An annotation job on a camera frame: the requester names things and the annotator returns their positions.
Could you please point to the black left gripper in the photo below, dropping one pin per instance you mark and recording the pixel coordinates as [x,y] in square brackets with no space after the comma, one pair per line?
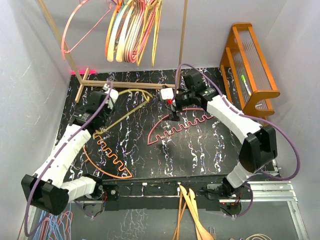
[107,111]

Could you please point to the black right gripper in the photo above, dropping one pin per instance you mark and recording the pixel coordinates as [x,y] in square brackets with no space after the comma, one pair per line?
[174,116]

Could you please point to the orange wavy wire hanger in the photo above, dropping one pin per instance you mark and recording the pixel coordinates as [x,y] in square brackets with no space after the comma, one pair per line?
[110,155]

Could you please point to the yellow wavy wire hanger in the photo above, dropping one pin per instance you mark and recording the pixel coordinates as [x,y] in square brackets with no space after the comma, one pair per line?
[130,101]

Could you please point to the pink wavy wire hanger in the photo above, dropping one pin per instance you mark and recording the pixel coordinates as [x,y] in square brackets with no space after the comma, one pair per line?
[173,130]

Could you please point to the pink plastic hanger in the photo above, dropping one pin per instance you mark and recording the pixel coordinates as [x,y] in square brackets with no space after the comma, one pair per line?
[140,28]
[140,24]

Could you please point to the yellow velvet hanger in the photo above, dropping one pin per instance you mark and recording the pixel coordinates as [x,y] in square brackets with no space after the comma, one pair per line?
[148,24]
[158,12]

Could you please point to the teal thin hanger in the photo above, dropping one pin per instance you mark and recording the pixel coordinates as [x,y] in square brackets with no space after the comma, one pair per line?
[119,17]

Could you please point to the orange thin hanger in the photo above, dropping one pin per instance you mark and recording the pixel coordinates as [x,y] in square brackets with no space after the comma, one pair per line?
[119,5]

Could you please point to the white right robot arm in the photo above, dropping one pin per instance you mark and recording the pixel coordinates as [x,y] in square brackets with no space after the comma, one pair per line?
[259,145]

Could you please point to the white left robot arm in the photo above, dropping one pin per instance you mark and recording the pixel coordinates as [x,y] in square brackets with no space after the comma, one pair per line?
[46,188]

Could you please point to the wooden hangers on floor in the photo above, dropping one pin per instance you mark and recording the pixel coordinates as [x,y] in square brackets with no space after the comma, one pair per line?
[187,200]

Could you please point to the pink tape strip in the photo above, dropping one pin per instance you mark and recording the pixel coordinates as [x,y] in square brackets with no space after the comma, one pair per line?
[82,72]

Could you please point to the green white marker pen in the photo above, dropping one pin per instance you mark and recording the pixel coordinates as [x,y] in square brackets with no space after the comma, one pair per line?
[245,84]

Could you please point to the orange wooden shelf rack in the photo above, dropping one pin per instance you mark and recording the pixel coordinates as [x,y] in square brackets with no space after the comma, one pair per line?
[243,55]

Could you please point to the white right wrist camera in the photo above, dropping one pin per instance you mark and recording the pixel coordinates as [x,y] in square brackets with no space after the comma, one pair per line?
[167,95]

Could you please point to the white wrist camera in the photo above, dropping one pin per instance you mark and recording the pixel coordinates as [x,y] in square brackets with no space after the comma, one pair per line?
[112,95]
[167,95]

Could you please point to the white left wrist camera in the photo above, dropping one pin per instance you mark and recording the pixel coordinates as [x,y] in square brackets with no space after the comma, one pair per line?
[112,95]

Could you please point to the wooden clothes rack frame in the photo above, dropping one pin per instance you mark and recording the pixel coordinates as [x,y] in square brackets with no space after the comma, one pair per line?
[83,82]

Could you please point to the blue wire hangers pile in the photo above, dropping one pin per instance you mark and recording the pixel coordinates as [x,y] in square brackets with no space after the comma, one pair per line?
[54,227]

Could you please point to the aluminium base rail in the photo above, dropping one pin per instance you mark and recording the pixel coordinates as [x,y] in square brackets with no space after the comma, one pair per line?
[269,191]

